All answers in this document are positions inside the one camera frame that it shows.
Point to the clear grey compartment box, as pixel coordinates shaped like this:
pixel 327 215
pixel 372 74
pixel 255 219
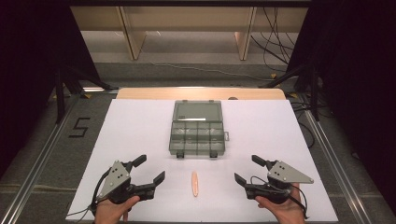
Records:
pixel 196 137

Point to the black stand legs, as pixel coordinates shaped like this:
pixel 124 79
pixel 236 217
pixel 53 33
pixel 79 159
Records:
pixel 59 96
pixel 314 96

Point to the dark curtain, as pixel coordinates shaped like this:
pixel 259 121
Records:
pixel 28 62
pixel 361 77

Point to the metal floor rail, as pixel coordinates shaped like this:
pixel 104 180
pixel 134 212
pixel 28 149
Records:
pixel 336 174
pixel 40 161

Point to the wooden table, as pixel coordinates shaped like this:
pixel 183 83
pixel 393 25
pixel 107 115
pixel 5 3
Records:
pixel 199 93

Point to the person's right hand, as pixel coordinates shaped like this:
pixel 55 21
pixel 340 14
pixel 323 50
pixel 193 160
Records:
pixel 286 213

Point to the white table mat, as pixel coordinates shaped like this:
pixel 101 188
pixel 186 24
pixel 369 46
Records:
pixel 140 133

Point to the pale wooden shelf unit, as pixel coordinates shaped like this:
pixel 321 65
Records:
pixel 134 40

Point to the person's left hand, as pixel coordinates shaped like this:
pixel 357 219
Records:
pixel 110 213

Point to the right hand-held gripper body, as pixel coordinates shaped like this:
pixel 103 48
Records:
pixel 285 174

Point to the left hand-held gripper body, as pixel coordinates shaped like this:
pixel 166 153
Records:
pixel 115 182

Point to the small wooden stick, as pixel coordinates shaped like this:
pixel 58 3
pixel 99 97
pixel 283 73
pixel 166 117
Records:
pixel 195 183

